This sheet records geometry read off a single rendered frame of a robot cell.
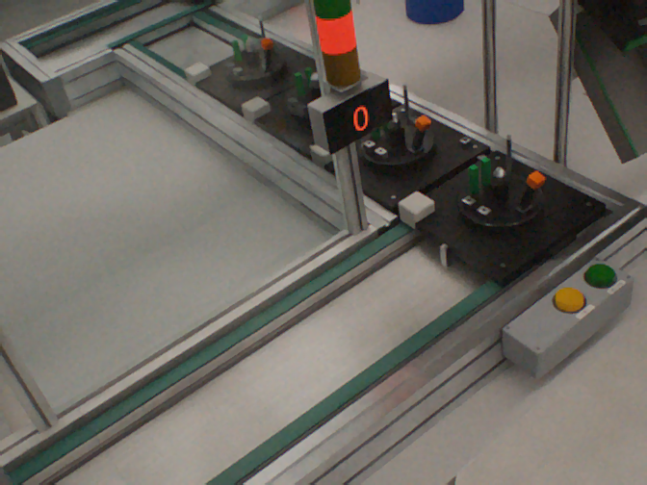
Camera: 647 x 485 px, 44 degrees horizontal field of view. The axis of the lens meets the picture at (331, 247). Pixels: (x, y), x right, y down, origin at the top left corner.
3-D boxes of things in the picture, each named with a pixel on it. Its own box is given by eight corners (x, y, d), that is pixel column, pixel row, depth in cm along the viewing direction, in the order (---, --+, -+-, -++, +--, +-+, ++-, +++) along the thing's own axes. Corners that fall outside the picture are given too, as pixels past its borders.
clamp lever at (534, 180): (532, 207, 128) (546, 178, 121) (524, 214, 127) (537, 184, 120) (516, 192, 129) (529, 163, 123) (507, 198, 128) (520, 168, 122)
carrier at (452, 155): (490, 155, 148) (489, 96, 140) (393, 216, 138) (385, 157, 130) (403, 111, 164) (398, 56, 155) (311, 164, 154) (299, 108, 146)
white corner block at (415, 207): (436, 218, 136) (435, 200, 134) (417, 232, 134) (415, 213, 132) (418, 208, 139) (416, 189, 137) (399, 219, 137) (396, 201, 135)
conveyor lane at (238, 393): (601, 253, 137) (605, 208, 130) (183, 569, 104) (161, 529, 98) (479, 187, 156) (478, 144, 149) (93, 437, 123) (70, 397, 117)
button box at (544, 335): (631, 305, 122) (635, 275, 118) (537, 381, 114) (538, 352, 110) (593, 283, 126) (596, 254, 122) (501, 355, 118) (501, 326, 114)
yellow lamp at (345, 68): (368, 76, 114) (364, 44, 111) (341, 90, 112) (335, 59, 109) (346, 65, 117) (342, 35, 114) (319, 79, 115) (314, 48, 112)
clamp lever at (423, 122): (424, 148, 144) (431, 121, 138) (415, 154, 143) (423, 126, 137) (410, 136, 146) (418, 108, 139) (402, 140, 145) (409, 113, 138)
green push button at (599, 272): (619, 281, 119) (621, 271, 118) (602, 294, 117) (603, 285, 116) (597, 268, 121) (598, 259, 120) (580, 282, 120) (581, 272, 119)
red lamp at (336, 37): (364, 43, 111) (359, 11, 107) (335, 58, 109) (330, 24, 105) (341, 34, 114) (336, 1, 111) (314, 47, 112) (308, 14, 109)
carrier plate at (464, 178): (605, 213, 131) (607, 202, 130) (504, 288, 122) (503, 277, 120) (497, 158, 147) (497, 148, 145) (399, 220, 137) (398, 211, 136)
